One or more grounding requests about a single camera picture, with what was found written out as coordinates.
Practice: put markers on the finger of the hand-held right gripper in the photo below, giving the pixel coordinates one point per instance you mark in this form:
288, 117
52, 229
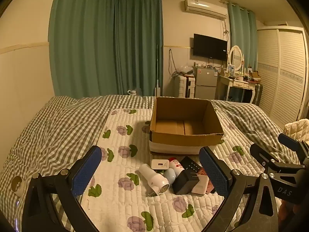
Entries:
288, 141
263, 154

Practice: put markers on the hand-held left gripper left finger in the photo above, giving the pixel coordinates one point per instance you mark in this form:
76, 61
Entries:
87, 171

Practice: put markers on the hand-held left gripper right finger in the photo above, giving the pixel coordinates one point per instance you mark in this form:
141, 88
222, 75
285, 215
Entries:
213, 174

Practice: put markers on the small red box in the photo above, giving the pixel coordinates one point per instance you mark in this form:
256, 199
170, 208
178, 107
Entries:
210, 186

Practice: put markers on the black remote control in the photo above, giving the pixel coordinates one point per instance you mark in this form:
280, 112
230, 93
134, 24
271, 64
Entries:
190, 164

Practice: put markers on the black power adapter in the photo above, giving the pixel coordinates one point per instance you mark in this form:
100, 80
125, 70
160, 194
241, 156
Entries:
183, 181

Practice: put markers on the white bottle with red cap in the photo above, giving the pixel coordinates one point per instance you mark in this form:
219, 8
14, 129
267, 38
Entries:
176, 166

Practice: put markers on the light blue earbuds case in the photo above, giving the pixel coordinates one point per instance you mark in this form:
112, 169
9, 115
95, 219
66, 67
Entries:
169, 175

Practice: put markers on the white wall charger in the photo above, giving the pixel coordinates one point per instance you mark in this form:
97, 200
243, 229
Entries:
160, 164

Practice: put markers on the brown cardboard box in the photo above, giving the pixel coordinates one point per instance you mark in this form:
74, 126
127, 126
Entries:
169, 137

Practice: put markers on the white flashlight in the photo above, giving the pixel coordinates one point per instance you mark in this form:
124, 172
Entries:
152, 177

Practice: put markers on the person's right hand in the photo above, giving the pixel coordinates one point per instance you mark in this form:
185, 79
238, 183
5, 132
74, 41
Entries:
286, 212

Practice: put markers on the cream quilted jacket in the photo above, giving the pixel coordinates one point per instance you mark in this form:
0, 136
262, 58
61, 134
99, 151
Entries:
295, 128

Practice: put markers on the white floral quilted mat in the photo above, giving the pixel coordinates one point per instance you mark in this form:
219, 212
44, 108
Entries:
120, 198

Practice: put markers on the dark patterned suitcase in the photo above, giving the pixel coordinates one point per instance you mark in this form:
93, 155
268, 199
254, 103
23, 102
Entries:
258, 93

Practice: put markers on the white louvred wardrobe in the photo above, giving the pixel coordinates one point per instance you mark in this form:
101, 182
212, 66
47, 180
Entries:
282, 72

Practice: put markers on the white cup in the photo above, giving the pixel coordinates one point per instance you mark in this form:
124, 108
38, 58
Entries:
17, 186

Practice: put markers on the white dressing table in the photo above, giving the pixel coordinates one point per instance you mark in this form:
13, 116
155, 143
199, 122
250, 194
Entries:
237, 83

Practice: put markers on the blue and white box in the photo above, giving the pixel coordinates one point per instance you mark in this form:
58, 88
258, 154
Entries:
231, 69

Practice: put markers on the white suitcase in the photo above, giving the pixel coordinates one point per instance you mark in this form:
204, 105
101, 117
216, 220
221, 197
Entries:
185, 87

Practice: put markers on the grey mini fridge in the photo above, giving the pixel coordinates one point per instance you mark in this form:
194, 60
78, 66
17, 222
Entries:
205, 82

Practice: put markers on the oval white mirror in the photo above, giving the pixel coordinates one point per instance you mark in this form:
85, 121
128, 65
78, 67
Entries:
236, 56

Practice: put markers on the white mop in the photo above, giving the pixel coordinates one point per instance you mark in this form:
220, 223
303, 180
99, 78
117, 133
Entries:
157, 90

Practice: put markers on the clear plastic bag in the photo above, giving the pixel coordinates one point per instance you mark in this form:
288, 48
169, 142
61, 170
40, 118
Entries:
184, 70

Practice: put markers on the narrow green curtain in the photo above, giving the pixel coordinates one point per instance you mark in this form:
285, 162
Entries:
241, 29

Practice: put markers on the wide green curtain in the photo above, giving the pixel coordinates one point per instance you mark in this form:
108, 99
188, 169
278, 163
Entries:
79, 41

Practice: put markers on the green corner curtain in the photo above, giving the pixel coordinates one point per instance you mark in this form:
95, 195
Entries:
140, 43

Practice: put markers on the white air conditioner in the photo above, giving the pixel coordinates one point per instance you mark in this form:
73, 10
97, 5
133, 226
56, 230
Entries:
205, 7

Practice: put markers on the black wall television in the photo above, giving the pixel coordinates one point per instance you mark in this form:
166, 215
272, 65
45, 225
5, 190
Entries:
210, 47

